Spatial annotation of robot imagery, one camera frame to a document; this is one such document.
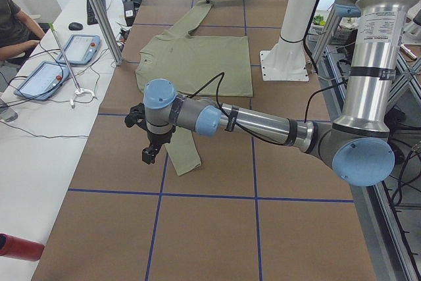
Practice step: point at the olive green long-sleeve shirt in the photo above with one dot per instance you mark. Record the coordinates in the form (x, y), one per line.
(178, 71)

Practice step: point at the metal reacher grabber stick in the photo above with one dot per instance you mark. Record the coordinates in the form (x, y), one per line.
(79, 90)

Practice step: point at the far blue teach pendant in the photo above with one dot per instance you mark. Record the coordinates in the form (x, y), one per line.
(80, 48)

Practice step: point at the blue teach pendant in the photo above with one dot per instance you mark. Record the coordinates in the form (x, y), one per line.
(43, 82)
(80, 48)

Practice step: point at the near blue teach pendant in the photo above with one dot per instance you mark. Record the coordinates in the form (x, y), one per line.
(43, 82)

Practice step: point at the black computer mouse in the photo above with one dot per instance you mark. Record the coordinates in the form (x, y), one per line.
(75, 26)

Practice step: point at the red bottle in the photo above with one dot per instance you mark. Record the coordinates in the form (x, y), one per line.
(18, 248)

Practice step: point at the seated person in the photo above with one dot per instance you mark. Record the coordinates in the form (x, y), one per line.
(20, 34)

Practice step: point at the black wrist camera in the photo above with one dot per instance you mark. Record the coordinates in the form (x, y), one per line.
(136, 116)

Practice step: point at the aluminium frame post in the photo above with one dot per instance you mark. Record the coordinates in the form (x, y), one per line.
(104, 24)

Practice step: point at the white pedestal column with base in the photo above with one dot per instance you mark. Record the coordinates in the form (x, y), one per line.
(286, 60)

